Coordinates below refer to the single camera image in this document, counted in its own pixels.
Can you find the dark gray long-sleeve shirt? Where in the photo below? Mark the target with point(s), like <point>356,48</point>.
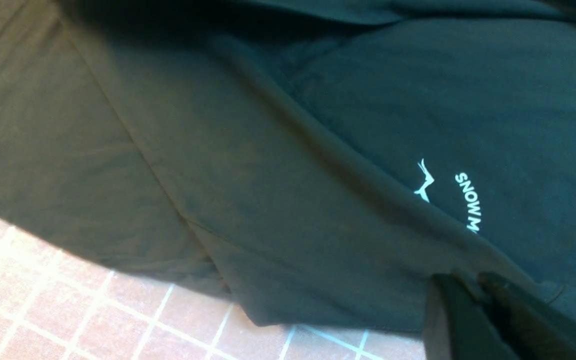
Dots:
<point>316,161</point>

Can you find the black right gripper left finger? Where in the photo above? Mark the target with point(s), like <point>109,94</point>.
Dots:
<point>457,324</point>

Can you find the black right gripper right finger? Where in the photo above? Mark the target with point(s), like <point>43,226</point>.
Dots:
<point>530,327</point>

